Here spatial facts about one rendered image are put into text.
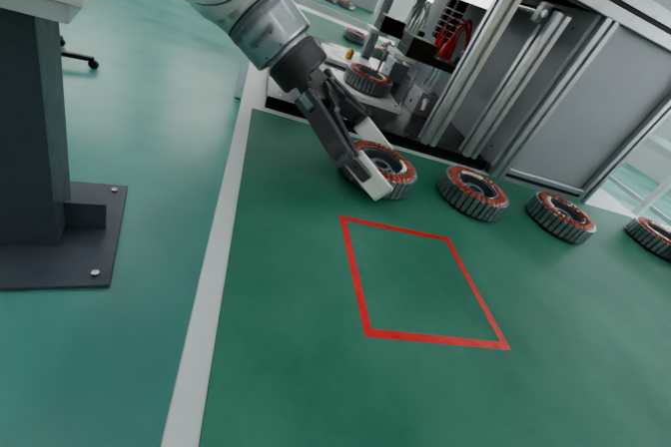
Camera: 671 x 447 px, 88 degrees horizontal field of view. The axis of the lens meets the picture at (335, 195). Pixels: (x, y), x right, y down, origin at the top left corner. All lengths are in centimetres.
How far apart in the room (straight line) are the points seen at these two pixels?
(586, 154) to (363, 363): 73
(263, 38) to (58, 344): 94
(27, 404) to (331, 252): 87
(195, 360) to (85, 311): 95
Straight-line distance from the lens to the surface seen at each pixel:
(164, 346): 114
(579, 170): 94
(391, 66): 107
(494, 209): 58
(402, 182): 49
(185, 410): 26
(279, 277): 32
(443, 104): 68
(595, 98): 85
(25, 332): 120
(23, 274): 130
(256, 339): 28
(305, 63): 45
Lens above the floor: 99
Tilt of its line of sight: 32 degrees down
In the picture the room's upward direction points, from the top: 24 degrees clockwise
